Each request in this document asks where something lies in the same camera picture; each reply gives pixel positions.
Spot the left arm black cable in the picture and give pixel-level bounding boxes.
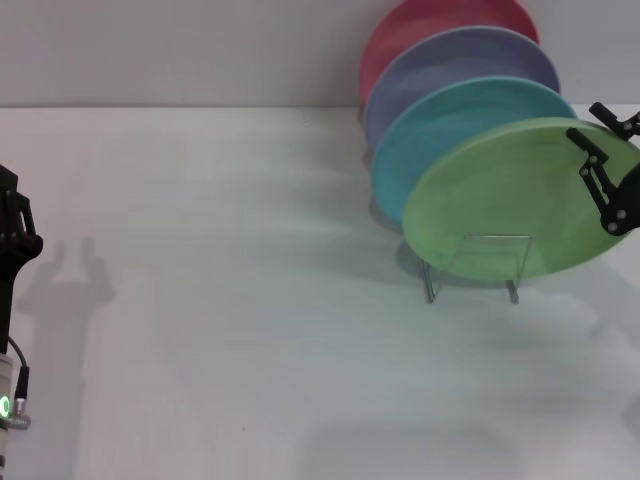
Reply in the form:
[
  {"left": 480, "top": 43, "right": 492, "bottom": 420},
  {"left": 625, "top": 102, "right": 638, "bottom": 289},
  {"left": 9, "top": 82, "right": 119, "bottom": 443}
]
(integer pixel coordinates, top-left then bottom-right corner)
[{"left": 5, "top": 335, "right": 32, "bottom": 431}]

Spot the metal wire dish rack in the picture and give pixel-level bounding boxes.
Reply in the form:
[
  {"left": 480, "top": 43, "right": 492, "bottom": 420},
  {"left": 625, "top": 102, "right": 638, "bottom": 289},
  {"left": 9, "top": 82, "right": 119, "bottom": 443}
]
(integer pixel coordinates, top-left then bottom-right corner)
[{"left": 419, "top": 233, "right": 534, "bottom": 305}]

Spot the red plate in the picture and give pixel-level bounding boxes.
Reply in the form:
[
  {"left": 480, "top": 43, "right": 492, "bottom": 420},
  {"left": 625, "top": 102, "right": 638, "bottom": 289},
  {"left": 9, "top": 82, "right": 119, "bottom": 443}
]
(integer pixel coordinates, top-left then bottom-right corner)
[{"left": 358, "top": 0, "right": 540, "bottom": 109}]

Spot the blue plate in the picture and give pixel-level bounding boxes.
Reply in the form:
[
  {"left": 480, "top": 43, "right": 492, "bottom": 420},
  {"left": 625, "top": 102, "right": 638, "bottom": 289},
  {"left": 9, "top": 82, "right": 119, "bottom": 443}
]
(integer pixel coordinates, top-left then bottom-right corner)
[{"left": 369, "top": 75, "right": 580, "bottom": 236}]

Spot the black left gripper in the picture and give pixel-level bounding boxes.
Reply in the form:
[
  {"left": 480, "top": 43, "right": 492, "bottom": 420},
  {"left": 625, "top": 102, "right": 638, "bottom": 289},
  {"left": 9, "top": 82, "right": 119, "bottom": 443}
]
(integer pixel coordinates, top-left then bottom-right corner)
[{"left": 0, "top": 166, "right": 45, "bottom": 354}]

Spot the green plate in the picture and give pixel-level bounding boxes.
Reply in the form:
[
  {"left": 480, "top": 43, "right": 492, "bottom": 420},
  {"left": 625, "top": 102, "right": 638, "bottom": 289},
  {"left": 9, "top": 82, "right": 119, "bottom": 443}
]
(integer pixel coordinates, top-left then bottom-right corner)
[{"left": 401, "top": 117, "right": 640, "bottom": 290}]

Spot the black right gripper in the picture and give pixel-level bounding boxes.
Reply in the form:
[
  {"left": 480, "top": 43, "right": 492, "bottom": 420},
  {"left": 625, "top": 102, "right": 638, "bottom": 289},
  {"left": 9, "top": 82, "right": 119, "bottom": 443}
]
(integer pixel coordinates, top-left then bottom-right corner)
[{"left": 565, "top": 101, "right": 640, "bottom": 237}]

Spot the purple plate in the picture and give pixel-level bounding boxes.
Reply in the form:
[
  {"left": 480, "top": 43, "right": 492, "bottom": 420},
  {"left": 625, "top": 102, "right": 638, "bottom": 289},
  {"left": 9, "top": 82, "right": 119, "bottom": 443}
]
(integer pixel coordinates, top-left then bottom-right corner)
[{"left": 363, "top": 25, "right": 561, "bottom": 151}]

